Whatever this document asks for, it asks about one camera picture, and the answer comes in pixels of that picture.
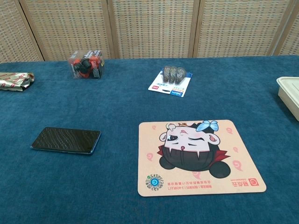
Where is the clear box with red-black item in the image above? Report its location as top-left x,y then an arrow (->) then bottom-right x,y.
68,49 -> 105,79

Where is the correction tape blister pack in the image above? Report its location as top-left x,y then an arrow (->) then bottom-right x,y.
148,65 -> 194,98

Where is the pink cartoon mouse pad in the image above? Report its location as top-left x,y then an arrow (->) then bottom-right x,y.
137,119 -> 267,197

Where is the black smartphone blue case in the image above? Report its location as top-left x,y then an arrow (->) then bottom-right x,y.
30,126 -> 102,155

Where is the crumpled silver foil wrapper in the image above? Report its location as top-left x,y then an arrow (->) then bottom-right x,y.
0,71 -> 35,91

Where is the blue table cloth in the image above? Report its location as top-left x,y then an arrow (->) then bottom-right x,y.
0,55 -> 299,224

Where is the beige lunch box container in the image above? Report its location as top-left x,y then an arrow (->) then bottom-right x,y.
276,77 -> 299,122

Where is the woven rattan folding screen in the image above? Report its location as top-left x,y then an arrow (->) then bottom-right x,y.
0,0 -> 299,62

